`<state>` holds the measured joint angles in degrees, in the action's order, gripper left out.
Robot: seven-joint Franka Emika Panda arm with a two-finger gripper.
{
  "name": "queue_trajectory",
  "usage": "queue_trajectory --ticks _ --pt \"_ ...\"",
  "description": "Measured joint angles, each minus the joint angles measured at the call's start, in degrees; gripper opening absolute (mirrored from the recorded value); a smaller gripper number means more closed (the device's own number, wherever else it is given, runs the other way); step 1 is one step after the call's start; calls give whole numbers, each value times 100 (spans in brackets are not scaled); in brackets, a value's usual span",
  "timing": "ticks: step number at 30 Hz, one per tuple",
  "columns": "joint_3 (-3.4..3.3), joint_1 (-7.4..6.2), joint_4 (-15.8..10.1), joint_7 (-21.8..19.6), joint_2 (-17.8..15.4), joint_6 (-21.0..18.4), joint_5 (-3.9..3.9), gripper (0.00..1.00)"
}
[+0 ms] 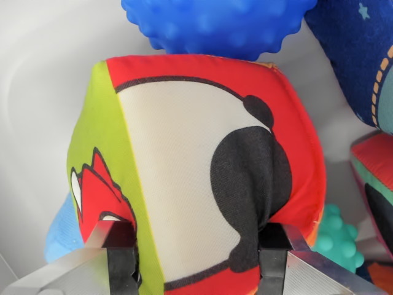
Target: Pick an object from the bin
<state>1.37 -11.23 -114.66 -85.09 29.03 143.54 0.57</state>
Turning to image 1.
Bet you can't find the white plastic bin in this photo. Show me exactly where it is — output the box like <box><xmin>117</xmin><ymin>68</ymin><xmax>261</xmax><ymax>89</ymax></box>
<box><xmin>0</xmin><ymin>0</ymin><xmax>393</xmax><ymax>295</ymax></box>

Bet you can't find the purple car print fabric cube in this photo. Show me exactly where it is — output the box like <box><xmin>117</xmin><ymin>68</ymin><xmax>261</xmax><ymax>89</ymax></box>
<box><xmin>305</xmin><ymin>0</ymin><xmax>393</xmax><ymax>136</ymax></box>

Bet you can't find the blue bumpy rubber ball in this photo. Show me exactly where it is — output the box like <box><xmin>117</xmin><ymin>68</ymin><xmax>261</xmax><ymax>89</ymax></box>
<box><xmin>121</xmin><ymin>0</ymin><xmax>319</xmax><ymax>61</ymax></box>

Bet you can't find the red black silhouette fabric cube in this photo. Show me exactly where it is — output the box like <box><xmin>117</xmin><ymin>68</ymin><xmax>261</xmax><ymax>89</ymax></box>
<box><xmin>66</xmin><ymin>54</ymin><xmax>327</xmax><ymax>295</ymax></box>

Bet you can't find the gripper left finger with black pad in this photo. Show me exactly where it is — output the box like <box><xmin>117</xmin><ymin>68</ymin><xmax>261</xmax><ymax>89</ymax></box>
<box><xmin>0</xmin><ymin>219</ymin><xmax>141</xmax><ymax>295</ymax></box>

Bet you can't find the white bird print fabric cube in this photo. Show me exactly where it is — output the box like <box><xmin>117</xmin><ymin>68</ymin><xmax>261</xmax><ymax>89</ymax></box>
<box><xmin>351</xmin><ymin>130</ymin><xmax>393</xmax><ymax>256</ymax></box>

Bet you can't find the teal bumpy ball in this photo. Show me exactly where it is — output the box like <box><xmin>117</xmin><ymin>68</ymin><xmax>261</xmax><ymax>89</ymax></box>
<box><xmin>313</xmin><ymin>204</ymin><xmax>365</xmax><ymax>274</ymax></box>

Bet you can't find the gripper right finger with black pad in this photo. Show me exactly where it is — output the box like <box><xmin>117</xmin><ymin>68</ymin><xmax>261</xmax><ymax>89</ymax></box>
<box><xmin>259</xmin><ymin>222</ymin><xmax>393</xmax><ymax>295</ymax></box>

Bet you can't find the light blue fabric block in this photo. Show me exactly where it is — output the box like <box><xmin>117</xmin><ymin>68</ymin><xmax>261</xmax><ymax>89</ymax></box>
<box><xmin>44</xmin><ymin>196</ymin><xmax>90</xmax><ymax>264</ymax></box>

